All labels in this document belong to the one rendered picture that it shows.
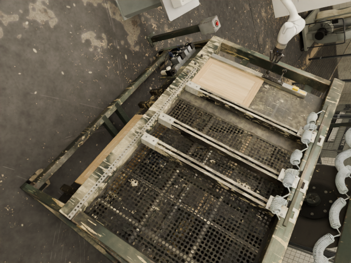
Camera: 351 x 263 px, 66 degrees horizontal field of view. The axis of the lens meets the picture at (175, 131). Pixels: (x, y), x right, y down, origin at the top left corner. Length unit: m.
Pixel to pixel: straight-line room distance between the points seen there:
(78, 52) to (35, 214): 1.55
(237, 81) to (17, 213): 2.25
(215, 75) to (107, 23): 1.27
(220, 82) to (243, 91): 0.22
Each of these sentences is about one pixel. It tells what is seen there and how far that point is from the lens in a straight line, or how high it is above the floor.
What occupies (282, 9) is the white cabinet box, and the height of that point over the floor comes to 0.19.
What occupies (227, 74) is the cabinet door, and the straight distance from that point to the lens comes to 2.64.
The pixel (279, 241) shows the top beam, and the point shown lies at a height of 1.90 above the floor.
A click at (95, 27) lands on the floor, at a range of 3.02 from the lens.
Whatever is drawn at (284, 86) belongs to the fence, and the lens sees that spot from 2.67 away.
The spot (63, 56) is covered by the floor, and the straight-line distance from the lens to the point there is 2.79.
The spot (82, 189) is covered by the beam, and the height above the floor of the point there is 0.83.
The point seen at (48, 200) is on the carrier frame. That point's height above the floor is 0.55.
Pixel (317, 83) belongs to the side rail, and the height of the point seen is 1.73.
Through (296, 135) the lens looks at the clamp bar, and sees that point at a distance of 2.31.
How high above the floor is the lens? 2.50
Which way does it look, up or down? 43 degrees down
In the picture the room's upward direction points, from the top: 95 degrees clockwise
